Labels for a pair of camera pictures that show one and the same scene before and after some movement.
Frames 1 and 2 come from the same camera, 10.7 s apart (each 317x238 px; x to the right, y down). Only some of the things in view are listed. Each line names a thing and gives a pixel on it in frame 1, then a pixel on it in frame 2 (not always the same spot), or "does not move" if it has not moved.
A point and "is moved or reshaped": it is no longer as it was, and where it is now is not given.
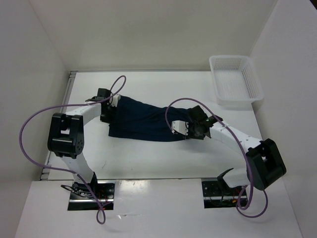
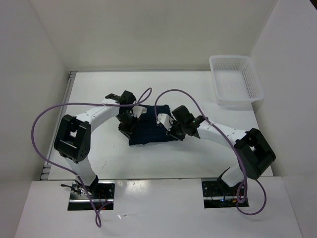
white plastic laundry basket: (236, 81) does not move
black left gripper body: (108, 117) → (127, 122)
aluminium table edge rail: (45, 173) does not move
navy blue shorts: (133, 120) is moved or reshaped
